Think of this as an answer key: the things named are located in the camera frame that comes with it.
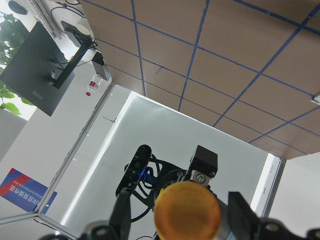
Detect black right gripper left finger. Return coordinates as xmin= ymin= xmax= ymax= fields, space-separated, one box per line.
xmin=108 ymin=191 xmax=131 ymax=240

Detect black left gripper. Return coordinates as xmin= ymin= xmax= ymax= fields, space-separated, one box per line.
xmin=129 ymin=154 xmax=231 ymax=240

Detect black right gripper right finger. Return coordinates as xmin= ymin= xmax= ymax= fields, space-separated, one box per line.
xmin=227 ymin=191 xmax=261 ymax=240

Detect yellow push button switch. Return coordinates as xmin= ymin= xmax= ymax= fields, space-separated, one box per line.
xmin=153 ymin=144 xmax=222 ymax=240

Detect blue red sign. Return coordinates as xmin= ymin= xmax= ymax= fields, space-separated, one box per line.
xmin=0 ymin=168 xmax=48 ymax=212

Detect brown paper table mat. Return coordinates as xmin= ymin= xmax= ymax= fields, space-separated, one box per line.
xmin=81 ymin=0 xmax=320 ymax=160

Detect red capped plastic bottle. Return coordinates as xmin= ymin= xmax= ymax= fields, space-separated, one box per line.
xmin=85 ymin=73 xmax=103 ymax=96

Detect black monitor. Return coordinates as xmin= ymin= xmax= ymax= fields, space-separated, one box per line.
xmin=0 ymin=22 xmax=93 ymax=116

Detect white paper cup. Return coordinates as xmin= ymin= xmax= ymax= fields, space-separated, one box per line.
xmin=75 ymin=23 xmax=90 ymax=36

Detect green plant leaves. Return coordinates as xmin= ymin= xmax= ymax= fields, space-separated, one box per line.
xmin=0 ymin=13 xmax=32 ymax=116

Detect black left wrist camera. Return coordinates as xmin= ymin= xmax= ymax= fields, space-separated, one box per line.
xmin=115 ymin=144 xmax=152 ymax=197

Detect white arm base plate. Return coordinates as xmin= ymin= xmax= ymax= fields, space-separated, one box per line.
xmin=310 ymin=93 xmax=320 ymax=105

